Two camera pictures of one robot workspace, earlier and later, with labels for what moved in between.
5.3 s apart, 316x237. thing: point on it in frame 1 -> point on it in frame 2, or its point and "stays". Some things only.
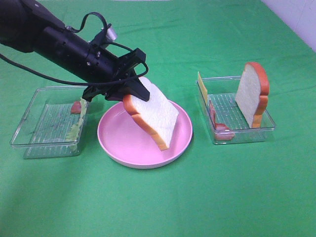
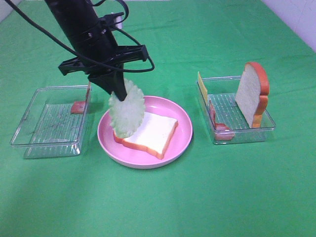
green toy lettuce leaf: x=73 y=134 -> x=127 y=116
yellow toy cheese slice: x=204 y=89 stays
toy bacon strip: x=76 y=108 stays
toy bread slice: x=252 y=93 stays
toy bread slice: x=156 y=117 -> x=154 y=134
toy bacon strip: x=221 y=131 stays
